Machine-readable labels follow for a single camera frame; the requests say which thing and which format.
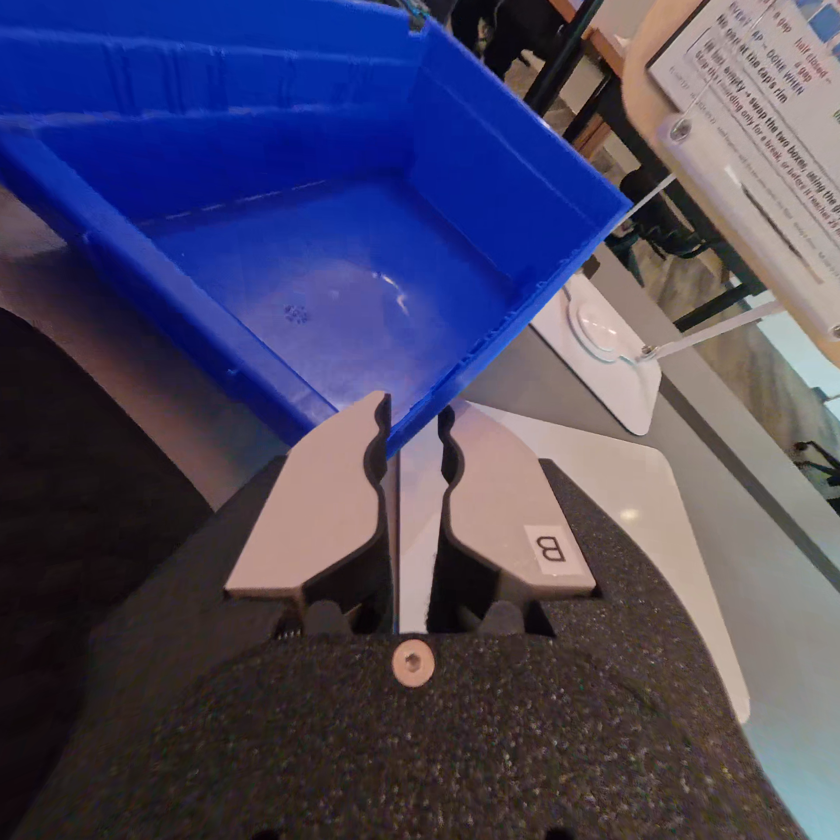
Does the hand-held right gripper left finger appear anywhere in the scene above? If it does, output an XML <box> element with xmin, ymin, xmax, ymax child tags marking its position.
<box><xmin>225</xmin><ymin>391</ymin><xmax>400</xmax><ymax>634</ymax></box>

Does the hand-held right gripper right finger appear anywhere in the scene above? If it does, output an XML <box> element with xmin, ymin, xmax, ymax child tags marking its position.
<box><xmin>425</xmin><ymin>401</ymin><xmax>599</xmax><ymax>634</ymax></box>

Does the white whiteboard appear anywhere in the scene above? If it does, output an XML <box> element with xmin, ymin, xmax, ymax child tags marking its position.
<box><xmin>394</xmin><ymin>399</ymin><xmax>752</xmax><ymax>726</ymax></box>

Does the blue plastic bin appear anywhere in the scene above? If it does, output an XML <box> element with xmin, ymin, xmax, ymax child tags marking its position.
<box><xmin>0</xmin><ymin>0</ymin><xmax>633</xmax><ymax>460</ymax></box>

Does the white metal stand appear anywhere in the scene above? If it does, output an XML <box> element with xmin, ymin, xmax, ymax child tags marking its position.
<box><xmin>529</xmin><ymin>111</ymin><xmax>840</xmax><ymax>438</ymax></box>

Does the black textured pad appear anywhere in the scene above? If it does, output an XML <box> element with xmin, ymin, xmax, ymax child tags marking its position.
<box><xmin>0</xmin><ymin>305</ymin><xmax>218</xmax><ymax>837</ymax></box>

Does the black office chair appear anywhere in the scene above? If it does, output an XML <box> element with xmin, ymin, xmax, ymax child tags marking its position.
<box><xmin>607</xmin><ymin>169</ymin><xmax>727</xmax><ymax>263</ymax></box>

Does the wooden sign board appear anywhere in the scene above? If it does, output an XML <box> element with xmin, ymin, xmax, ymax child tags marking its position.
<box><xmin>623</xmin><ymin>0</ymin><xmax>840</xmax><ymax>368</ymax></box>

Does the black metal pole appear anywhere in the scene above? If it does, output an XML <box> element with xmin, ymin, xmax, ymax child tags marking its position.
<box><xmin>525</xmin><ymin>0</ymin><xmax>632</xmax><ymax>142</ymax></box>

